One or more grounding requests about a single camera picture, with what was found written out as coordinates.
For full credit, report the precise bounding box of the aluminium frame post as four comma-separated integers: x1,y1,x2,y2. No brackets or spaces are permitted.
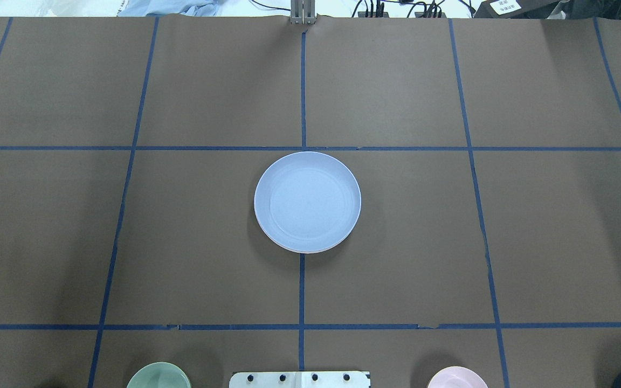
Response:
290,0,317,25

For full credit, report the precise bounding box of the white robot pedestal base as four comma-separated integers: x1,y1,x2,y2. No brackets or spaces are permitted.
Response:
229,371,371,387

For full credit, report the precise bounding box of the blue cloth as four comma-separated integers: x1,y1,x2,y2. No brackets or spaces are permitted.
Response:
118,1,220,17

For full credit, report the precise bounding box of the green bowl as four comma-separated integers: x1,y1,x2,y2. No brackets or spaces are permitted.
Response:
126,362,192,388

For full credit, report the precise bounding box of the pink bowl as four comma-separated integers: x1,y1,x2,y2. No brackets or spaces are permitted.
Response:
426,366,488,388

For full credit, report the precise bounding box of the light blue plate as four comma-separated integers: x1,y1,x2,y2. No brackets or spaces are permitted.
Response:
252,151,362,254

